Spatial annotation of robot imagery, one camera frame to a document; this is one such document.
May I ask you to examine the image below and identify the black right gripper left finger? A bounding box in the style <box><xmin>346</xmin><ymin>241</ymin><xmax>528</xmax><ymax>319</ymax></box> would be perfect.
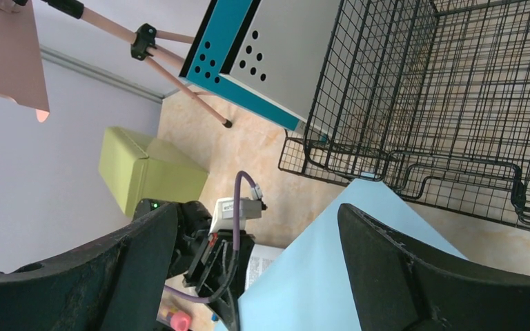
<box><xmin>0</xmin><ymin>203</ymin><xmax>178</xmax><ymax>330</ymax></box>

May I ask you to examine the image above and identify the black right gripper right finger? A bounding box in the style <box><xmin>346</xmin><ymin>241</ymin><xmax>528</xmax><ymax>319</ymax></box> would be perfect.
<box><xmin>337</xmin><ymin>203</ymin><xmax>530</xmax><ymax>330</ymax></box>

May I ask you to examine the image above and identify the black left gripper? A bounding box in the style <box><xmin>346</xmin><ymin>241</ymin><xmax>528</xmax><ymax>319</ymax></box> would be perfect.
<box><xmin>168</xmin><ymin>201</ymin><xmax>255</xmax><ymax>330</ymax></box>

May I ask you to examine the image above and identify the light blue clipboard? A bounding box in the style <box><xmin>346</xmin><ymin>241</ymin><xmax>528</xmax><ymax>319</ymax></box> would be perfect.
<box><xmin>239</xmin><ymin>179</ymin><xmax>462</xmax><ymax>330</ymax></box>

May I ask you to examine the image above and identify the grey white file folder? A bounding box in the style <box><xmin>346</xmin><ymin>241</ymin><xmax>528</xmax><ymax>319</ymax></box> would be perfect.
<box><xmin>220</xmin><ymin>1</ymin><xmax>341</xmax><ymax>131</ymax></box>

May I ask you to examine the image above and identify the teal file folder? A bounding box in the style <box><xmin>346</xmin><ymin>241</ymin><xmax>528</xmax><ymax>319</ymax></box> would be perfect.
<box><xmin>179</xmin><ymin>0</ymin><xmax>330</xmax><ymax>143</ymax></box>

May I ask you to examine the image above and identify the pink clipboard with papers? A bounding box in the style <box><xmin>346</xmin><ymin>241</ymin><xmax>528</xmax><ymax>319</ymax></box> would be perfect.
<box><xmin>244</xmin><ymin>244</ymin><xmax>284</xmax><ymax>290</ymax></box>

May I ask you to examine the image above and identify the pink capped tube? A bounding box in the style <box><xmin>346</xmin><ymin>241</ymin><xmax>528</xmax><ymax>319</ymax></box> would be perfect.
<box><xmin>157</xmin><ymin>301</ymin><xmax>192</xmax><ymax>331</ymax></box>

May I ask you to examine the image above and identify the green metal drawer box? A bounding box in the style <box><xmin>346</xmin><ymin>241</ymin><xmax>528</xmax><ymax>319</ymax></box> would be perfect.
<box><xmin>98</xmin><ymin>126</ymin><xmax>208</xmax><ymax>217</ymax></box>

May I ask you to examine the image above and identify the pink perforated board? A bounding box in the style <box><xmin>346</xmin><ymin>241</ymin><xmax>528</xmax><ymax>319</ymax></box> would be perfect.
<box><xmin>0</xmin><ymin>1</ymin><xmax>50</xmax><ymax>123</ymax></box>

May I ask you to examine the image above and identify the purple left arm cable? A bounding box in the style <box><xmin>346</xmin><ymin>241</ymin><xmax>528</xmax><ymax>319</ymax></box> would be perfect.
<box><xmin>161</xmin><ymin>170</ymin><xmax>264</xmax><ymax>305</ymax></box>

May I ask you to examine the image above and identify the black wire mesh file rack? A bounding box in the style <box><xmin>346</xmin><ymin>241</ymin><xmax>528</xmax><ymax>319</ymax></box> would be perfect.
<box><xmin>278</xmin><ymin>1</ymin><xmax>530</xmax><ymax>231</ymax></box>

